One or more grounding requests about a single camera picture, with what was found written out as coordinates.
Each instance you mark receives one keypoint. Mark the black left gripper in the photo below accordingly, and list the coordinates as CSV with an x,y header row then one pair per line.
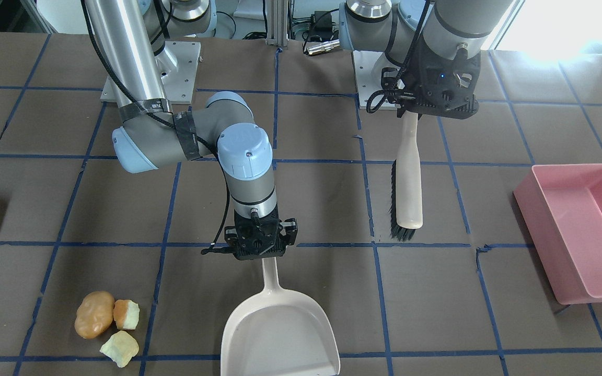
x,y
415,74

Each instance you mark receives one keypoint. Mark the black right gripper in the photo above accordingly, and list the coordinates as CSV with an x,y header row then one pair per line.
x,y
291,230

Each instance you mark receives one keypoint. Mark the brown toy potato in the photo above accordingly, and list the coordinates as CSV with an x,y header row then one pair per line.
x,y
95,314

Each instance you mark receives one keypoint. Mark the cream hand brush dark bristles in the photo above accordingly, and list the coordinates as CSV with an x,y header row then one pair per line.
x,y
407,203

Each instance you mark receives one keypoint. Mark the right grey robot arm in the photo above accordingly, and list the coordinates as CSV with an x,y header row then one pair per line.
x,y
152,135

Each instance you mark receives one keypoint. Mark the large bread chunk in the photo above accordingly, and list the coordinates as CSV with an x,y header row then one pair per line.
x,y
120,348

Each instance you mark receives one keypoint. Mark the pink plastic bin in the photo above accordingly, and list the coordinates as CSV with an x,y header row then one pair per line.
x,y
562,208

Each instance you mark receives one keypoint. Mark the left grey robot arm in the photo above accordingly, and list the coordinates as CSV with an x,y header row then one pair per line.
x,y
395,28

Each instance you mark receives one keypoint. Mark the cream plastic dustpan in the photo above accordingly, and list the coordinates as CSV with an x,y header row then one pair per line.
x,y
278,331

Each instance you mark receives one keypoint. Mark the small bread chunk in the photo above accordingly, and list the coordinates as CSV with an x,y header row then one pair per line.
x,y
126,314

